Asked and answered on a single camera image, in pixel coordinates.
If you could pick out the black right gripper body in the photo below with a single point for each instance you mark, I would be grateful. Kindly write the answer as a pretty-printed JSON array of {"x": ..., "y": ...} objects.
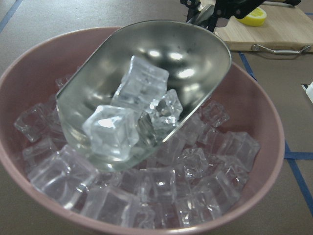
[{"x": 222, "y": 8}]

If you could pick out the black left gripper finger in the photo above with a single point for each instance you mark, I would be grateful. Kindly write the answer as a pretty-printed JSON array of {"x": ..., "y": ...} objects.
[{"x": 206, "y": 18}]

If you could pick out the ice cube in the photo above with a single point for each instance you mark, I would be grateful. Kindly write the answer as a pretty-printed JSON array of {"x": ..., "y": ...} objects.
[
  {"x": 112, "y": 132},
  {"x": 142, "y": 86},
  {"x": 165, "y": 116}
]

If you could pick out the metal ice scoop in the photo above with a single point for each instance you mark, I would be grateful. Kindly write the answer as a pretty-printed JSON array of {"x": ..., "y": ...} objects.
[{"x": 197, "y": 61}]

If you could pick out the clear ice cubes pile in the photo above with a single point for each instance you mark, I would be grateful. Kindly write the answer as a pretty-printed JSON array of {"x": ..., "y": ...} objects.
[{"x": 195, "y": 177}]

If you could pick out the half lemon slice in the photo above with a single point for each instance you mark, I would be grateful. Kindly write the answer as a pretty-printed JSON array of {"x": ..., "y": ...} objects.
[{"x": 257, "y": 17}]

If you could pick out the wooden cutting board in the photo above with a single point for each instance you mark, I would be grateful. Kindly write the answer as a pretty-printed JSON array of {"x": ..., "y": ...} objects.
[{"x": 285, "y": 27}]

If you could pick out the pink bowl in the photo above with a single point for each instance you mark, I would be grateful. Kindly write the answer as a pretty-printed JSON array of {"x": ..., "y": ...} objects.
[{"x": 30, "y": 79}]

